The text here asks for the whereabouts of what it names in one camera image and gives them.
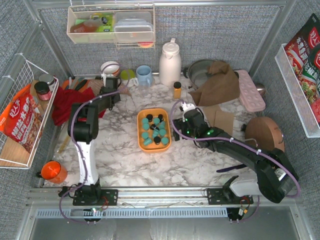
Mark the orange storage basket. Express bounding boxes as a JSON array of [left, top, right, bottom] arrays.
[[137, 108, 172, 154]]

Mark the teal capsule numbered three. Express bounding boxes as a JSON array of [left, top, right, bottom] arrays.
[[143, 137, 153, 146]]

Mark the brown cloth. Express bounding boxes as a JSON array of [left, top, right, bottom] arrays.
[[189, 60, 240, 107]]

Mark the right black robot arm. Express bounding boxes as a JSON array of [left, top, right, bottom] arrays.
[[170, 99, 301, 204]]

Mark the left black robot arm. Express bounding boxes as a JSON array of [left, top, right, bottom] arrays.
[[68, 77, 122, 187]]

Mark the orange striped white bowl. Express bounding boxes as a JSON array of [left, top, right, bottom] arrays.
[[100, 61, 120, 77]]

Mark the green lidded cup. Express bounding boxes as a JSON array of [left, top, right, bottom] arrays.
[[120, 69, 139, 88]]

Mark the brown cork mat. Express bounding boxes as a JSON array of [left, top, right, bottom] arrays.
[[203, 105, 221, 127], [214, 110, 234, 136]]

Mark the orange plate with utensils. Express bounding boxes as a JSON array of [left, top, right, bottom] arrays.
[[62, 77, 89, 92]]

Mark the clear drinking glass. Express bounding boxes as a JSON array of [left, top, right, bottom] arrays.
[[138, 81, 150, 98]]

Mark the blue mug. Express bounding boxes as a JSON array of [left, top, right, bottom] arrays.
[[136, 65, 154, 87]]

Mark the orange juice bottle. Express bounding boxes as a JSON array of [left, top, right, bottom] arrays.
[[173, 81, 182, 99]]

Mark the red satin cloth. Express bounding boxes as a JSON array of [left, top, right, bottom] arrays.
[[51, 87, 95, 126]]

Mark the steel pot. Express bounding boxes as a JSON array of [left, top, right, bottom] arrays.
[[183, 59, 216, 89]]

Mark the clear plastic food box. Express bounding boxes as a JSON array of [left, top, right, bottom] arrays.
[[113, 11, 154, 43]]

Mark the white thermos jug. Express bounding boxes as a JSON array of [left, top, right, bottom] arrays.
[[159, 38, 182, 87]]

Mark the silver lidded jar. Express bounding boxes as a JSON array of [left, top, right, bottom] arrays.
[[39, 73, 56, 92]]

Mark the pink egg tray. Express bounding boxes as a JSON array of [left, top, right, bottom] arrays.
[[234, 70, 266, 113]]

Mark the dark lidded jar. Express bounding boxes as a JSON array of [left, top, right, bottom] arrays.
[[34, 81, 52, 101]]

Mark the round wooden board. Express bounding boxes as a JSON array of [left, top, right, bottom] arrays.
[[244, 116, 285, 152]]

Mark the red snack bag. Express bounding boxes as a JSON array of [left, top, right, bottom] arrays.
[[0, 84, 42, 153]]

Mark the orange round lid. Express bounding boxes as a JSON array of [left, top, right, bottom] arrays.
[[36, 160, 68, 184]]

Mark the clear wall shelf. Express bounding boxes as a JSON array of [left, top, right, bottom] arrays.
[[66, 3, 156, 49]]

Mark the white wire basket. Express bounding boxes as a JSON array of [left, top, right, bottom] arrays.
[[0, 59, 59, 169]]

